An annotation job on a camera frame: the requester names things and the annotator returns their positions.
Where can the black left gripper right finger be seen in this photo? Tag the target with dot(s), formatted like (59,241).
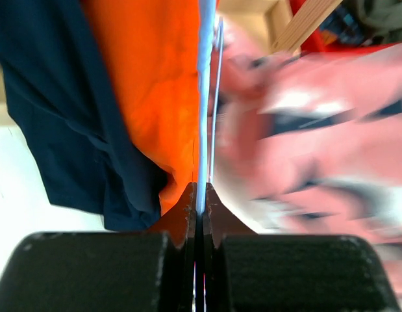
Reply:
(245,271)

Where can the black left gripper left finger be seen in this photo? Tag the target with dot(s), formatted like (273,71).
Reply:
(151,270)

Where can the pink shark print shorts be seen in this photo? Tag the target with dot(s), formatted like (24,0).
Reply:
(311,143)

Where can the navy blue shorts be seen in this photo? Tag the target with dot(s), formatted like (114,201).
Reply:
(59,93)

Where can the blue hanger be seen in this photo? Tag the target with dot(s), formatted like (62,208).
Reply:
(207,12)

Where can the blue orange patterned shorts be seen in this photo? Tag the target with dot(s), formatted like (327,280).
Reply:
(342,26)

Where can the olive green shorts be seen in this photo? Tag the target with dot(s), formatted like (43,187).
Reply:
(381,20)

